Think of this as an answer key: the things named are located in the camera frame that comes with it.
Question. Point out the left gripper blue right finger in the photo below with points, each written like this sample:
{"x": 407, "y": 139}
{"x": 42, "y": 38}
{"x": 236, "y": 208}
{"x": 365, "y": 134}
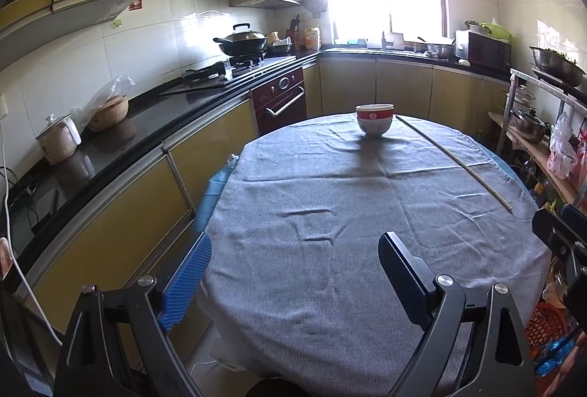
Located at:
{"x": 411, "y": 279}

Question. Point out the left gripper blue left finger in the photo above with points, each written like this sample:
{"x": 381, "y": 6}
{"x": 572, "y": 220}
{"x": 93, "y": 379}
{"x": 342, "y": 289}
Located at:
{"x": 181, "y": 286}

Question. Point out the blue plastic bag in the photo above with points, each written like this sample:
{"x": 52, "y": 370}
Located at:
{"x": 552, "y": 355}

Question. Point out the metal kitchen storage rack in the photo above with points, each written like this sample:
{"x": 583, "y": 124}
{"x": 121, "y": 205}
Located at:
{"x": 538, "y": 150}

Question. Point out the red plastic trash basket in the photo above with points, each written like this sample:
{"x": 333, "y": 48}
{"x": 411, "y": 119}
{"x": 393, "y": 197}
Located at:
{"x": 548, "y": 326}

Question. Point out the white pink plastic bag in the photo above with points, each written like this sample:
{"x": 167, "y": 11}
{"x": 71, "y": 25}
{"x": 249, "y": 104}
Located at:
{"x": 562, "y": 158}

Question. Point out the grey tablecloth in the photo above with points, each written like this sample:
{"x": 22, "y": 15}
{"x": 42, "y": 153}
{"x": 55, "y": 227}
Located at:
{"x": 295, "y": 286}

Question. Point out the large steel basin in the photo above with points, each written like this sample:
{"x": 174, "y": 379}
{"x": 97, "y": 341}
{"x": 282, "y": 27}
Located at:
{"x": 553, "y": 63}

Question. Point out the red and white bowl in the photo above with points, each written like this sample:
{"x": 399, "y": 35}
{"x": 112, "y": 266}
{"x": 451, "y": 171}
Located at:
{"x": 374, "y": 119}

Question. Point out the black microwave oven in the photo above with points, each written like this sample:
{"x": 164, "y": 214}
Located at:
{"x": 482, "y": 50}

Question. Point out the white electric stew pot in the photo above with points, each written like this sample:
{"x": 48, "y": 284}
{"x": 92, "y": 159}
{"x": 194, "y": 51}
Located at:
{"x": 59, "y": 139}

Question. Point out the dark red built-in oven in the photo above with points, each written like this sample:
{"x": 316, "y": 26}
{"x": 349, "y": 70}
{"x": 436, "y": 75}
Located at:
{"x": 280, "y": 102}

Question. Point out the black gas stove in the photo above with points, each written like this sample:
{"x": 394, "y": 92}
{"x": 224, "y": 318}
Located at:
{"x": 220, "y": 72}

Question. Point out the black wok with lid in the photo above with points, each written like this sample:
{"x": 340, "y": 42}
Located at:
{"x": 242, "y": 41}

